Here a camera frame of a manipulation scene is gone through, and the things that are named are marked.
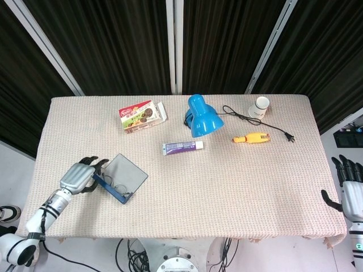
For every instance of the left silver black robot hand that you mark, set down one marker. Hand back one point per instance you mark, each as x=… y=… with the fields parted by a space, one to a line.
x=75 y=178

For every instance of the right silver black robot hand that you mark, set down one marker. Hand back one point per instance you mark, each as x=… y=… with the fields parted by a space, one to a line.
x=353 y=195

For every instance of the wire-frame eyeglasses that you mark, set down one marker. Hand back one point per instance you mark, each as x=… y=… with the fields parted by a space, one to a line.
x=121 y=189

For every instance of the blue glasses case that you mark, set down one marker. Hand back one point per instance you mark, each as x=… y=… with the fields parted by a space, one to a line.
x=124 y=173

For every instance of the robot base with metal flange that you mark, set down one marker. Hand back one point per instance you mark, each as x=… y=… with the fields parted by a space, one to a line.
x=177 y=260

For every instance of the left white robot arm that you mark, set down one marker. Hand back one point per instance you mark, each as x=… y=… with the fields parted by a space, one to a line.
x=37 y=218

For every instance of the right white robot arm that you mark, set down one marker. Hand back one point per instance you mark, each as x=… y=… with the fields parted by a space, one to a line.
x=357 y=241

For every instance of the black plastic storage bin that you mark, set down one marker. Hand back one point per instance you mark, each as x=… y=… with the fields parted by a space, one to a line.
x=347 y=139

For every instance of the open cookie carton box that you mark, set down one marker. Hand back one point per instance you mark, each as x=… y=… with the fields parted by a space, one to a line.
x=139 y=116

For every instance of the beige cloth-covered table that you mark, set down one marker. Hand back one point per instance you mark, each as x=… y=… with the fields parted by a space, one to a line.
x=227 y=184

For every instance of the purple toothpaste tube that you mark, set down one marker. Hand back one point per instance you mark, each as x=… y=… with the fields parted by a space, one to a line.
x=181 y=148

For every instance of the yellow rubber chicken toy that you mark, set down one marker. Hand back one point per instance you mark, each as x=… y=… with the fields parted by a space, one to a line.
x=252 y=138

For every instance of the white paper cup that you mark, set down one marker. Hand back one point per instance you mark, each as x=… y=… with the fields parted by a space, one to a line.
x=258 y=109

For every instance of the blue desk lamp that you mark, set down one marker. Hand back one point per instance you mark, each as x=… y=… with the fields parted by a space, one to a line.
x=202 y=119

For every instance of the black pleated curtain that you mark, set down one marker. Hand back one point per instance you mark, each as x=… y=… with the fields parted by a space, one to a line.
x=113 y=42

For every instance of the white slanted frame post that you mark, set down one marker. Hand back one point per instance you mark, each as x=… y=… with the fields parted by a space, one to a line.
x=269 y=48
x=48 y=48

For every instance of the white upright frame post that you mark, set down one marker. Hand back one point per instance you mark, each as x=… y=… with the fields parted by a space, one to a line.
x=175 y=45

